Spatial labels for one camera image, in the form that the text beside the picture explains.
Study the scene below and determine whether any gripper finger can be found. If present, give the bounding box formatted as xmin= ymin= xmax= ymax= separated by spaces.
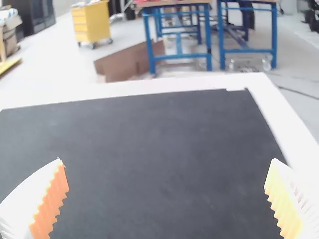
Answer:
xmin=263 ymin=158 xmax=319 ymax=239
xmin=0 ymin=157 xmax=70 ymax=239

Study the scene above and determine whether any black mat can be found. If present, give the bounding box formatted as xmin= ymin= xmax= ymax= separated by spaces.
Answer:
xmin=0 ymin=87 xmax=291 ymax=239

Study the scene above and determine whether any wooden pallet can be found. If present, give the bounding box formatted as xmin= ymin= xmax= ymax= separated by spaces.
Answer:
xmin=0 ymin=57 xmax=23 ymax=76

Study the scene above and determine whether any flat brown cardboard carton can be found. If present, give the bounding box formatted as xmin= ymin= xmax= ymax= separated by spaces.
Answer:
xmin=93 ymin=39 xmax=166 ymax=83

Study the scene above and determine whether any blue metal workbench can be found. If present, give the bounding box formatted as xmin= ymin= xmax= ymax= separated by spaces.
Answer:
xmin=141 ymin=0 xmax=214 ymax=75
xmin=216 ymin=0 xmax=278 ymax=70

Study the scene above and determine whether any black cabinet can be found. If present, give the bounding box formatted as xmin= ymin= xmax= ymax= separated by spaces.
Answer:
xmin=14 ymin=0 xmax=56 ymax=42

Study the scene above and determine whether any yellow wheeled cart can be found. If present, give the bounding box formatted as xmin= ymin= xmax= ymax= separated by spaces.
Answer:
xmin=71 ymin=0 xmax=114 ymax=50

